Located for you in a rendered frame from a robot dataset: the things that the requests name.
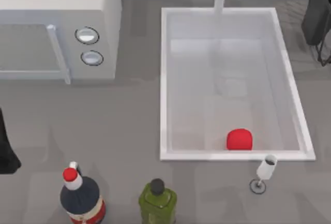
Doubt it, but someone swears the white sink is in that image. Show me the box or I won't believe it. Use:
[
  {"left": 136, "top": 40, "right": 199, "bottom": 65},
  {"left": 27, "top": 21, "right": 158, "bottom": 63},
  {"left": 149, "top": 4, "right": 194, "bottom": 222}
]
[{"left": 159, "top": 7, "right": 317, "bottom": 162}]

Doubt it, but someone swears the pale microwave oven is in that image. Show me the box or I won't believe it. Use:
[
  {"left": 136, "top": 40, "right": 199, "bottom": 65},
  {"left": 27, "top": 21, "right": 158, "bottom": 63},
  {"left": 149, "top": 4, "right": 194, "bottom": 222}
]
[{"left": 0, "top": 0, "right": 123, "bottom": 85}]

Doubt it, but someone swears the large microwave knob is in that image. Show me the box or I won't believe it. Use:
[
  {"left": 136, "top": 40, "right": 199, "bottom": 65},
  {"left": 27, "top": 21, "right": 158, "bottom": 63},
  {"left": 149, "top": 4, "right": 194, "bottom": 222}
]
[{"left": 74, "top": 26, "right": 100, "bottom": 46}]

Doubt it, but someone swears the red cup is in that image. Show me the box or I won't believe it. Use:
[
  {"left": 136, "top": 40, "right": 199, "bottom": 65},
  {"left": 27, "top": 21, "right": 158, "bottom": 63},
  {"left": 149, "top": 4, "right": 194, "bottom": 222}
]
[{"left": 227, "top": 128, "right": 253, "bottom": 151}]

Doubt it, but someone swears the microwave oven door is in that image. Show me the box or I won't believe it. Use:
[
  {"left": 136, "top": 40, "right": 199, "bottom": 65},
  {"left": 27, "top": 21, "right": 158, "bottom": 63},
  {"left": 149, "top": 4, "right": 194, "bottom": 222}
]
[{"left": 0, "top": 23, "right": 71, "bottom": 84}]

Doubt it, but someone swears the white wine glass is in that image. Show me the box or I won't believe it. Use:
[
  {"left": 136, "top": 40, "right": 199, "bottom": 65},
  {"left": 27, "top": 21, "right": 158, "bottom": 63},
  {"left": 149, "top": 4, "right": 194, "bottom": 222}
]
[{"left": 249, "top": 154, "right": 278, "bottom": 194}]

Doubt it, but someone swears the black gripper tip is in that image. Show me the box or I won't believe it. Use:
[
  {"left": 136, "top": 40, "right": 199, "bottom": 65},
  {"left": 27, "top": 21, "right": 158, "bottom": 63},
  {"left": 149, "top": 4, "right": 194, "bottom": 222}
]
[{"left": 0, "top": 108, "right": 22, "bottom": 175}]

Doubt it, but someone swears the green bottle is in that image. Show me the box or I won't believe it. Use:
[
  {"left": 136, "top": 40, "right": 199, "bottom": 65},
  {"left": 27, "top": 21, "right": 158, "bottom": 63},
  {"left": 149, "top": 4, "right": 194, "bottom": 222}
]
[{"left": 138, "top": 178, "right": 178, "bottom": 224}]

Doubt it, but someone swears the dark bottle with red cap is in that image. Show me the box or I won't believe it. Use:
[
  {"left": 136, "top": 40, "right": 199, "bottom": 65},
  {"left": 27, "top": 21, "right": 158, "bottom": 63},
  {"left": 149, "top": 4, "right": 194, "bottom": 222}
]
[{"left": 59, "top": 161, "right": 107, "bottom": 224}]

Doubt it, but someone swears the small microwave knob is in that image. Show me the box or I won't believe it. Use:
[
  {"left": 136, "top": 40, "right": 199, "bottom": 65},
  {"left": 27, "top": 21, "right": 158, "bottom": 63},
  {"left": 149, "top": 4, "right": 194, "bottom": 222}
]
[{"left": 80, "top": 50, "right": 104, "bottom": 67}]

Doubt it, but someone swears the microwave door handle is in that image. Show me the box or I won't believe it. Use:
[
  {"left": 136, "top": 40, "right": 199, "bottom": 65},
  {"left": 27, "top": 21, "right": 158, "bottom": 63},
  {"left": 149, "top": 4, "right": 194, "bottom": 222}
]
[{"left": 46, "top": 24, "right": 71, "bottom": 85}]

